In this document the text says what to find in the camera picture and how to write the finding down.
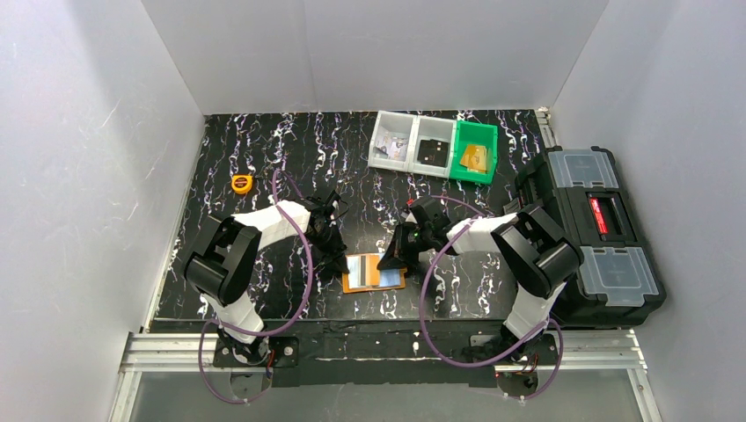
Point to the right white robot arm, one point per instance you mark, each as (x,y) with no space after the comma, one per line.
(539,253)

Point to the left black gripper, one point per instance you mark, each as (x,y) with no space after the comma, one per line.
(329,239)

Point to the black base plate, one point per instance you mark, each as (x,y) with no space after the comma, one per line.
(369,352)

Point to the aluminium frame rail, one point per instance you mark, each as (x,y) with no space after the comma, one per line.
(598,376)

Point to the orange leather card holder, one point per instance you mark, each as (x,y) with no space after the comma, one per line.
(389,279)

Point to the black credit card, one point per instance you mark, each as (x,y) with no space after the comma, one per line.
(426,152)
(442,153)

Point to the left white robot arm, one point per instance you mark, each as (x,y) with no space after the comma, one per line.
(220,263)

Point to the green plastic bin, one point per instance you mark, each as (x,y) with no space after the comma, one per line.
(474,133)

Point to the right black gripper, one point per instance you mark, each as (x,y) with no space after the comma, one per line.
(405,244)

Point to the left grey plastic bin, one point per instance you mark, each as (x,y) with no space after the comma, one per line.
(403,124)

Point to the gold credit card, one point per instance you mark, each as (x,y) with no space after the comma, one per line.
(465,156)

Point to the black plastic toolbox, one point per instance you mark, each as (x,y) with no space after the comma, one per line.
(616,286)

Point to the grey plastic bin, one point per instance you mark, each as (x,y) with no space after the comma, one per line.
(431,128)
(403,124)

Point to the photo cards in bin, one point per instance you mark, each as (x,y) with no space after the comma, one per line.
(393,146)

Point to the yellow tape measure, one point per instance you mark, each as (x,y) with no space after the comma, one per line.
(241,184)

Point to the middle grey plastic bin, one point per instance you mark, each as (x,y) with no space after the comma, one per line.
(431,128)

